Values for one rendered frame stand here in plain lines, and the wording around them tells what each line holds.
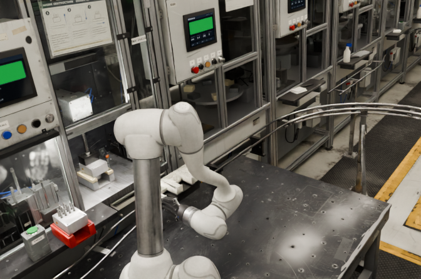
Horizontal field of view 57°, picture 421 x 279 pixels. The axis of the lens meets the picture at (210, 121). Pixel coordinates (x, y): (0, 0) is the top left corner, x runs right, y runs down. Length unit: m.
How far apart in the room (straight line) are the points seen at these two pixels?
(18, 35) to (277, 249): 1.45
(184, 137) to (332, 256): 0.95
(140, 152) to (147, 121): 0.11
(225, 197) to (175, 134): 0.52
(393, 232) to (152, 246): 2.12
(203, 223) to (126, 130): 0.58
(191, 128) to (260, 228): 0.88
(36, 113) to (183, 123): 0.66
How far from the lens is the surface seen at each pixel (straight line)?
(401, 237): 3.22
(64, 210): 1.82
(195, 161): 1.48
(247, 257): 1.93
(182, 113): 1.35
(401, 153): 4.28
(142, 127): 1.40
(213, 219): 1.75
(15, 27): 1.66
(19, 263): 1.85
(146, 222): 1.50
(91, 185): 2.14
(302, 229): 2.08
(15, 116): 1.70
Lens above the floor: 2.00
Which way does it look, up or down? 24 degrees down
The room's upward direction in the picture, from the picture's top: 5 degrees counter-clockwise
